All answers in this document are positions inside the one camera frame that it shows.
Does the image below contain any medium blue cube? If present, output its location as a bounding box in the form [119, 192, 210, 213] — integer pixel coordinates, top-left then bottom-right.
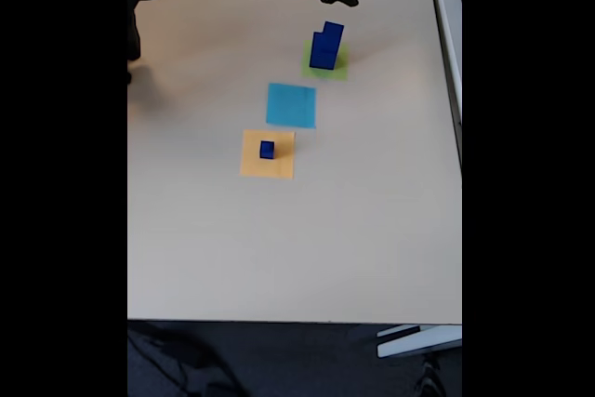
[322, 20, 346, 55]

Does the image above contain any white desk with dark edge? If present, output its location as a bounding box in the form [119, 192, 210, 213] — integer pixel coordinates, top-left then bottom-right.
[425, 0, 463, 175]

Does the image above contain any large blue cube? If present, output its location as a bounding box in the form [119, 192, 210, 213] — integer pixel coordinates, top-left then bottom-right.
[308, 32, 340, 72]

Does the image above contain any green paper square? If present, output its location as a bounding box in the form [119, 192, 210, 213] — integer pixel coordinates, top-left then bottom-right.
[299, 41, 350, 82]

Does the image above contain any orange paper square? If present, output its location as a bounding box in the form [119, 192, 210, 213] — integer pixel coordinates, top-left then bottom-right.
[239, 128, 297, 180]

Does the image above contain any light blue paper square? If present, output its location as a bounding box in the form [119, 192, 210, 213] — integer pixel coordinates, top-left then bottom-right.
[265, 83, 317, 130]

